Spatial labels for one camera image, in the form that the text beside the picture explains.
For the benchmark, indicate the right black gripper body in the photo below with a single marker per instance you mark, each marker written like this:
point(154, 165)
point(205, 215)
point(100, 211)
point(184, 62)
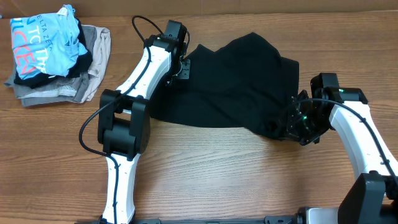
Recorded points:
point(308, 125)

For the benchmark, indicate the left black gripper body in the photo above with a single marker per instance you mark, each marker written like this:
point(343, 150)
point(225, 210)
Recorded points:
point(181, 70)

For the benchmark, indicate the black shirt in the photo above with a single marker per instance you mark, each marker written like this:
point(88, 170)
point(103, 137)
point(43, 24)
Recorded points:
point(246, 83)

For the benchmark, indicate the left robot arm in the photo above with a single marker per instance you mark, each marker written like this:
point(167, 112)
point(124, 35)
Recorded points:
point(124, 119)

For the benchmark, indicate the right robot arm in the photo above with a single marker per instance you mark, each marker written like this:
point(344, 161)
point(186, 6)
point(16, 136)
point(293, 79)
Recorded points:
point(373, 196)

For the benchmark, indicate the beige folded garment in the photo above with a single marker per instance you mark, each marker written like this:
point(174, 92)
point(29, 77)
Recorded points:
point(98, 39)

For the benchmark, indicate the grey folded garment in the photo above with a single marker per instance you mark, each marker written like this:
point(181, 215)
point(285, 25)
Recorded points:
point(65, 89)

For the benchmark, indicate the light blue printed shirt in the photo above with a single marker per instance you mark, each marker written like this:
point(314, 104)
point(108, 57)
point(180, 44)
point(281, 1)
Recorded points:
point(46, 43)

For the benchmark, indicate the black folded garment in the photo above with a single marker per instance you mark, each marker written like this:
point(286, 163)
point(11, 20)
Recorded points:
point(82, 64)

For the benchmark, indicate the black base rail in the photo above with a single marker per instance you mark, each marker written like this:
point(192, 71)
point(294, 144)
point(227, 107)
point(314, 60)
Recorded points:
point(289, 219)

